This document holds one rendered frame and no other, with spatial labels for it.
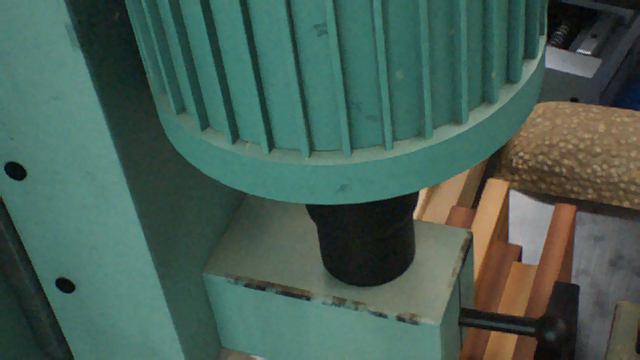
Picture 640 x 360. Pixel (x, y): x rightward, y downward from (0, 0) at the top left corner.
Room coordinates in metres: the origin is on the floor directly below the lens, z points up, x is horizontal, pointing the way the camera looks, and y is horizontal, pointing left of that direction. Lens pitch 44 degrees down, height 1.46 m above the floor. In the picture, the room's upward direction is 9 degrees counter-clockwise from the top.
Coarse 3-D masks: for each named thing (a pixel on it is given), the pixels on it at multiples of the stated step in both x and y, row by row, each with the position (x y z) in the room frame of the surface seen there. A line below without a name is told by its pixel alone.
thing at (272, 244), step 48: (240, 240) 0.41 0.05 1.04; (288, 240) 0.40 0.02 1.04; (432, 240) 0.39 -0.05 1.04; (240, 288) 0.38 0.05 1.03; (288, 288) 0.37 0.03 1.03; (336, 288) 0.36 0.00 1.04; (384, 288) 0.36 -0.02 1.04; (432, 288) 0.35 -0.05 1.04; (240, 336) 0.38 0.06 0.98; (288, 336) 0.37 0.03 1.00; (336, 336) 0.35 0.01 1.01; (384, 336) 0.34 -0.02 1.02; (432, 336) 0.33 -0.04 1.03
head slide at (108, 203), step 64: (0, 0) 0.37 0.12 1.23; (64, 0) 0.36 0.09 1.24; (0, 64) 0.38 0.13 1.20; (64, 64) 0.36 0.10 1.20; (128, 64) 0.38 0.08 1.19; (0, 128) 0.38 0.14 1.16; (64, 128) 0.37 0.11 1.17; (128, 128) 0.37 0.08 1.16; (0, 192) 0.39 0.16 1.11; (64, 192) 0.37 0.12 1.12; (128, 192) 0.36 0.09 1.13; (192, 192) 0.40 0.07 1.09; (64, 256) 0.38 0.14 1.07; (128, 256) 0.36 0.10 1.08; (192, 256) 0.38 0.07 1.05; (64, 320) 0.39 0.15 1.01; (128, 320) 0.37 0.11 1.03; (192, 320) 0.37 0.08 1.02
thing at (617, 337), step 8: (624, 304) 0.38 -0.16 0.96; (632, 304) 0.38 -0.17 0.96; (616, 312) 0.38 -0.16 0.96; (624, 312) 0.38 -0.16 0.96; (632, 312) 0.38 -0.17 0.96; (616, 320) 0.37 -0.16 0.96; (624, 320) 0.37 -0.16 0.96; (632, 320) 0.37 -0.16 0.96; (616, 328) 0.37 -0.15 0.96; (624, 328) 0.37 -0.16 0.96; (632, 328) 0.36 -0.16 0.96; (616, 336) 0.36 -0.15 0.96; (624, 336) 0.36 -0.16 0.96; (632, 336) 0.36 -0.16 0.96; (608, 344) 0.36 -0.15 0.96; (616, 344) 0.36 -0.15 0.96; (624, 344) 0.35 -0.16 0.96; (632, 344) 0.35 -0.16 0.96; (608, 352) 0.35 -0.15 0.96; (616, 352) 0.35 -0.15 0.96; (624, 352) 0.35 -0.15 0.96; (632, 352) 0.35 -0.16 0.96
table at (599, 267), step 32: (480, 192) 0.55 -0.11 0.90; (512, 192) 0.54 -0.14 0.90; (512, 224) 0.51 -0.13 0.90; (544, 224) 0.51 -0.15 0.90; (576, 224) 0.50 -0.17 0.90; (608, 224) 0.50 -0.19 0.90; (576, 256) 0.47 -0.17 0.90; (608, 256) 0.47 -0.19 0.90; (608, 288) 0.44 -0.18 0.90; (608, 320) 0.42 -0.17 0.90; (576, 352) 0.40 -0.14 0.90
